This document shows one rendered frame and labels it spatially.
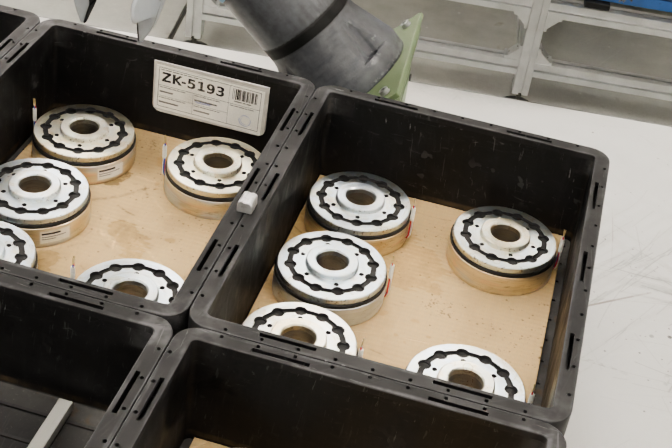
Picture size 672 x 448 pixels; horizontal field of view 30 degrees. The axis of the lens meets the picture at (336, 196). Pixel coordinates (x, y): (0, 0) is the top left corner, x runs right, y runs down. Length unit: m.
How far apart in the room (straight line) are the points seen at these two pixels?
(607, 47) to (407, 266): 2.44
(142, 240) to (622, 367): 0.52
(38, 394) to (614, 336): 0.65
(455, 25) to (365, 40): 2.10
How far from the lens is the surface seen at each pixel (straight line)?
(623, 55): 3.58
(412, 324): 1.15
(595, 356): 1.37
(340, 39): 1.43
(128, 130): 1.30
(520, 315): 1.19
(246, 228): 1.06
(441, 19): 3.56
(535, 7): 3.05
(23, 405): 1.04
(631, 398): 1.34
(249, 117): 1.31
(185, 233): 1.22
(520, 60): 3.12
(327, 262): 1.16
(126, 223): 1.23
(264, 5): 1.42
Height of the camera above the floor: 1.57
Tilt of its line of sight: 35 degrees down
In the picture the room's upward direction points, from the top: 9 degrees clockwise
